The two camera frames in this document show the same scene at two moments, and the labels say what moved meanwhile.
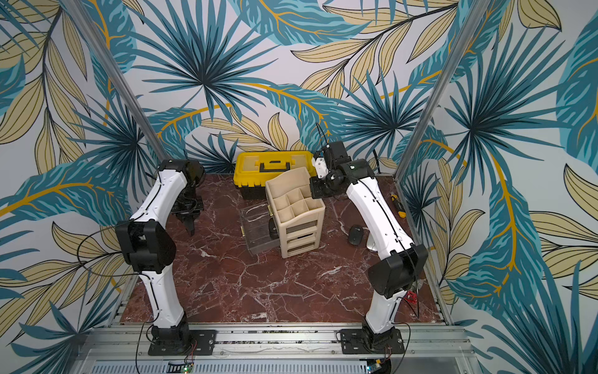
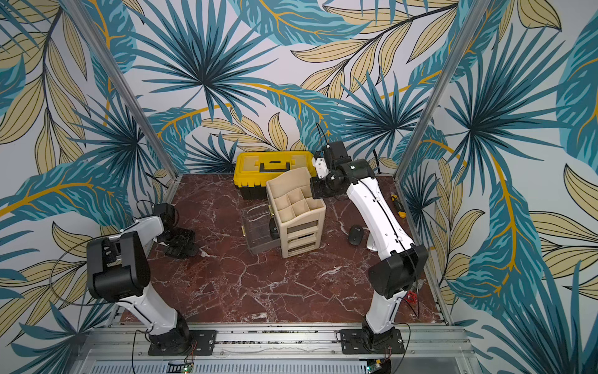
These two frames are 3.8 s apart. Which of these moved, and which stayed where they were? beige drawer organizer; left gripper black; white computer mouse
Moved: left gripper black
Stayed: beige drawer organizer; white computer mouse
